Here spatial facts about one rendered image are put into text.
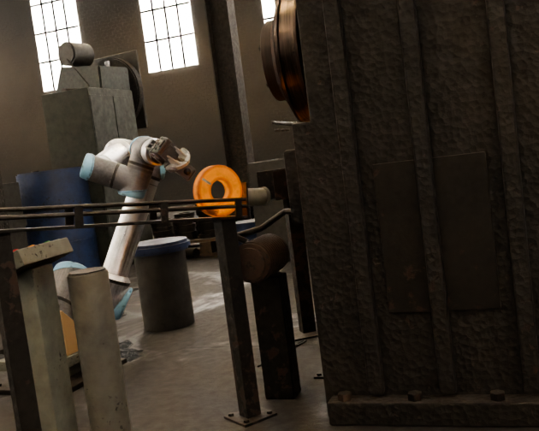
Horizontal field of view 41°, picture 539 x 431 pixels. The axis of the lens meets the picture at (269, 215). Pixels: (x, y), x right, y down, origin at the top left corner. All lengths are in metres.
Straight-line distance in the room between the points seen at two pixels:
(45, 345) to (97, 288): 0.24
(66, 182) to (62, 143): 0.41
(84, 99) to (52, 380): 3.95
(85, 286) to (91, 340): 0.16
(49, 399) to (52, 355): 0.13
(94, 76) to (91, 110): 4.37
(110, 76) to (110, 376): 8.41
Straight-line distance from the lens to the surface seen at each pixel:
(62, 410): 2.33
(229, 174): 2.15
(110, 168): 2.50
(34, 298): 2.23
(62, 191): 5.84
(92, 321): 2.18
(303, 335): 3.10
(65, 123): 6.09
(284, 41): 2.35
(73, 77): 10.59
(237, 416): 2.29
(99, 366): 2.21
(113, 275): 3.04
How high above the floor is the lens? 0.80
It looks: 5 degrees down
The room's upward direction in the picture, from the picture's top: 7 degrees counter-clockwise
